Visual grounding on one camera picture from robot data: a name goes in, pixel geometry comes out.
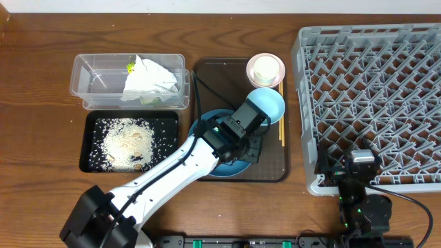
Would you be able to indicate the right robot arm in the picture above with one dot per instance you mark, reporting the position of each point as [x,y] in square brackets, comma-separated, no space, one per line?
[363,214]

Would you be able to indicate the black rectangular tray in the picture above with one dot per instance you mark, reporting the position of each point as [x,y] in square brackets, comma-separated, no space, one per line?
[93,116]

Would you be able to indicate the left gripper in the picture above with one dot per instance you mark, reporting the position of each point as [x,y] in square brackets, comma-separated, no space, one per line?
[255,158]

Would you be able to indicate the grey dishwasher rack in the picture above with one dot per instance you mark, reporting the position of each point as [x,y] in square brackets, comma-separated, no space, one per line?
[371,83]

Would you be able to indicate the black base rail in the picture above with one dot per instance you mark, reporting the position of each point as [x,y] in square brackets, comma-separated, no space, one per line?
[216,242]

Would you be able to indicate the light blue bowl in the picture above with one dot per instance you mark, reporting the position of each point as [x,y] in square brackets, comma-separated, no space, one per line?
[269,101]

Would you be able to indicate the pink bowl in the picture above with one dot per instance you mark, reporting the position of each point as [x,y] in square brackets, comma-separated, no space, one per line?
[250,71]

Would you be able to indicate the yellow green snack wrapper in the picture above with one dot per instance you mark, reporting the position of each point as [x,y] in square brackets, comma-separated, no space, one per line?
[142,82]

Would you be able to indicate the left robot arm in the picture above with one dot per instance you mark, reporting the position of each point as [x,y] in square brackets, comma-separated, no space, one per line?
[115,219]

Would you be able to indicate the wooden chopstick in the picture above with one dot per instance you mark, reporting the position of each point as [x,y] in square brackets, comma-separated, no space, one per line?
[283,124]
[281,128]

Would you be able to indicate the dark blue plate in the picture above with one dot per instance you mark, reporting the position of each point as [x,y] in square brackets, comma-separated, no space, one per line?
[222,169]

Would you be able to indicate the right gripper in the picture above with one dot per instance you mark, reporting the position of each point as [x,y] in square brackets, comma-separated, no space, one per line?
[335,173]

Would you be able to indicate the white napkin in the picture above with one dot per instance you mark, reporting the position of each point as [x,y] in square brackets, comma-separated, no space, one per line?
[168,83]

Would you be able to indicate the brown serving tray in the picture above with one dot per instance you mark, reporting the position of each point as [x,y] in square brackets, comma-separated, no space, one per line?
[227,86]

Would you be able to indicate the clear plastic waste bin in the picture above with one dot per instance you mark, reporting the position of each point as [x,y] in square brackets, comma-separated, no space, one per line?
[99,79]

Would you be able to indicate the white rice pile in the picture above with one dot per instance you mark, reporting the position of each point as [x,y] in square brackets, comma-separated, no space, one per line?
[131,144]

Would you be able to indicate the cream cup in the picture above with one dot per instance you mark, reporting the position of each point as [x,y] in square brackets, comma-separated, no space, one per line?
[266,69]

